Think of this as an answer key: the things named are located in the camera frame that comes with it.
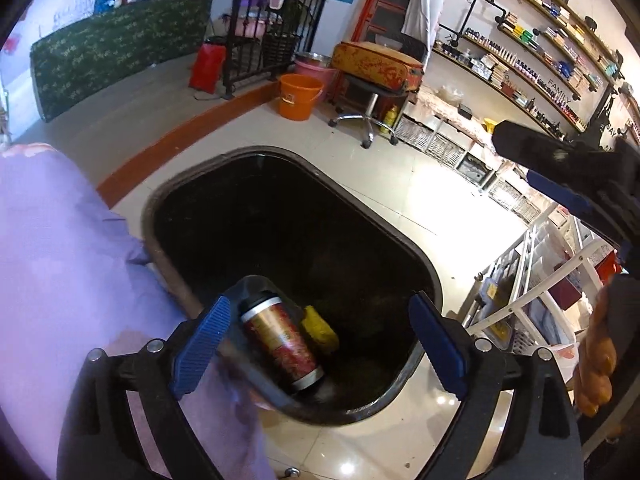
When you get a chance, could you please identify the wall shelves of products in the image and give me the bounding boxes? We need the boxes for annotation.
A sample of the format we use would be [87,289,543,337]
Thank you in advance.
[432,0,640,136]

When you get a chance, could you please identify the green patterned counter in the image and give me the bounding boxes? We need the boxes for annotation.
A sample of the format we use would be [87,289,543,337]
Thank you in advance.
[30,0,213,123]

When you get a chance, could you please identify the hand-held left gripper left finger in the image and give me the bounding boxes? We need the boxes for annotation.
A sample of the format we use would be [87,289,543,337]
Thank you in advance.
[56,295,232,480]

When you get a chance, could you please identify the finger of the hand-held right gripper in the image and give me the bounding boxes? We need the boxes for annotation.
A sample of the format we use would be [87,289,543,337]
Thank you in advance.
[492,120,581,172]
[527,169,597,217]

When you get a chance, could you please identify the purple floral tablecloth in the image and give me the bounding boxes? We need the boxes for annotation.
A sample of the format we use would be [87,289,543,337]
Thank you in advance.
[0,144,278,480]

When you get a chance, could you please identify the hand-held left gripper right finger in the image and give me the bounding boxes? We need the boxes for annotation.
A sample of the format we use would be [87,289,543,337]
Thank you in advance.
[407,291,583,480]

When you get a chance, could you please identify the chrome base stool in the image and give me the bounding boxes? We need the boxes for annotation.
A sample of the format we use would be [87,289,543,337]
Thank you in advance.
[328,76,401,150]

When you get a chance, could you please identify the white hanging coat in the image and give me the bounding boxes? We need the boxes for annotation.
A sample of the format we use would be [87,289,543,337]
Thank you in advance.
[402,0,453,56]

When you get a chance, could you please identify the yellow wrapper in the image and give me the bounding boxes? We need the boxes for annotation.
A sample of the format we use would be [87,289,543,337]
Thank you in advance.
[300,305,341,356]

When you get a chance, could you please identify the red plastic bin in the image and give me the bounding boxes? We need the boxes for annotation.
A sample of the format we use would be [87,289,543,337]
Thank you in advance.
[188,42,226,93]

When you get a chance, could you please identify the orange bucket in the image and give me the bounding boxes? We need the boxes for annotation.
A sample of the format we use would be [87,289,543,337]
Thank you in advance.
[275,73,325,122]

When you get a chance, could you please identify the black trash bin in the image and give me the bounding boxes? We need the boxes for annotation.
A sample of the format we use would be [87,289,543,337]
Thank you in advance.
[141,146,443,427]

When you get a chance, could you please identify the pink basin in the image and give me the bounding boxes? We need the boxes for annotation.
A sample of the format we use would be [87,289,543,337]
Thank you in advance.
[294,57,337,103]

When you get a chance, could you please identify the lace table runner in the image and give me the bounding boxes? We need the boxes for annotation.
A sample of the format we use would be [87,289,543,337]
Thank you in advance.
[415,85,506,146]

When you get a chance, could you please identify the white storage rack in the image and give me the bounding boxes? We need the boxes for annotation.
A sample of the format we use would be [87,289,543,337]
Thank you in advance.
[457,210,621,361]

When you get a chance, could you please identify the black metal fence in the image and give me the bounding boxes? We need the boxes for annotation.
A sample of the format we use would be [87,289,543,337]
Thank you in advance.
[222,0,331,98]

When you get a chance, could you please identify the white wicker basket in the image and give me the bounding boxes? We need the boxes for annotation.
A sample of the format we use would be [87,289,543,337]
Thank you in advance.
[395,115,433,148]
[425,132,468,168]
[487,177,521,206]
[512,195,543,223]

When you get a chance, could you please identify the red and gold can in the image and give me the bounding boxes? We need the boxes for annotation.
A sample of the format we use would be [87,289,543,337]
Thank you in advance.
[239,296,326,395]

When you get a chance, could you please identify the person's right hand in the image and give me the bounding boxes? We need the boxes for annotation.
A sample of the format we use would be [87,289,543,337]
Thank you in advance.
[572,285,618,418]

